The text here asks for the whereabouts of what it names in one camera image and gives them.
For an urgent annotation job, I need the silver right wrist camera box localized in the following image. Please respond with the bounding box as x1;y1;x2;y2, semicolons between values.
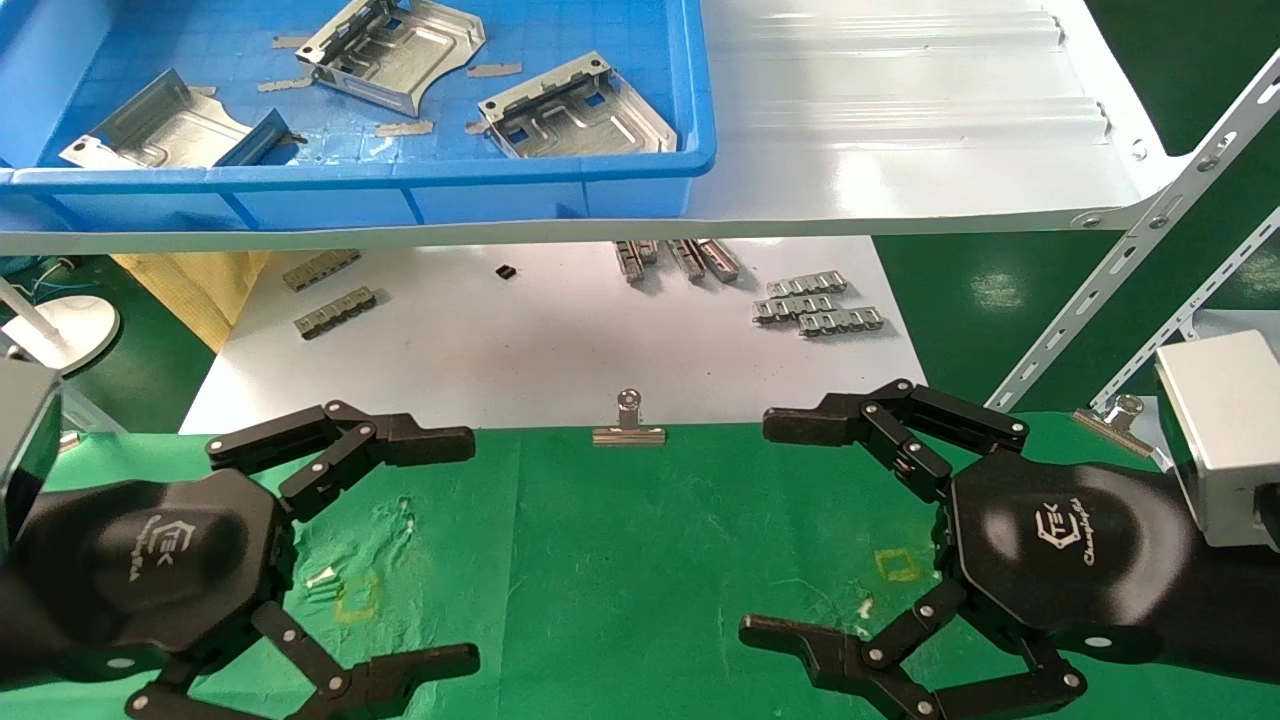
1155;330;1280;549

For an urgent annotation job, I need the white board sheet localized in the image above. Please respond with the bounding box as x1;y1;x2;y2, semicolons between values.
180;236;936;433

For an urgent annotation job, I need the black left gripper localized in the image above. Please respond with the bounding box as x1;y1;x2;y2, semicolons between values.
15;468;481;720

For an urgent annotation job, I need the white slotted angle bar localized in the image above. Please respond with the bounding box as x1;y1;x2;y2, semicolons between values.
1090;205;1280;411
985;75;1280;413
62;385;126;436

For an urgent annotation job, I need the green cloth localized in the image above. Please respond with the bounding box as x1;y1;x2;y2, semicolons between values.
0;412;1280;720

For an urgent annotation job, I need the blue plastic bin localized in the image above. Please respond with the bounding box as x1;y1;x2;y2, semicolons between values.
0;0;717;233

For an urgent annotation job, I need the white round stand base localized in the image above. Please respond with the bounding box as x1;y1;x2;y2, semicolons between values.
0;278;121;376

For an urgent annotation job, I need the yellow woven bag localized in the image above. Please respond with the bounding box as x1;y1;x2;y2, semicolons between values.
110;250;273;353

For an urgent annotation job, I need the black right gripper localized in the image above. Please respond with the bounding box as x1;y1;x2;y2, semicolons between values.
740;379;1196;720

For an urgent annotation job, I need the stamped sheet metal part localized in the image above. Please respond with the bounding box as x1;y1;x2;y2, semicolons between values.
58;68;303;169
295;0;488;117
477;52;679;159

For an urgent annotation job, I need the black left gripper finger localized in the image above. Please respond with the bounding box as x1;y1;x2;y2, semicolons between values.
207;400;476;521

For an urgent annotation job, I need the white metal shelf panel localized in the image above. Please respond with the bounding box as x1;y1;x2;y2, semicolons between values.
0;0;1196;256

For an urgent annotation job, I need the silver binder clip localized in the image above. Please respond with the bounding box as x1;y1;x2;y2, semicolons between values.
592;389;667;447
1073;394;1166;459

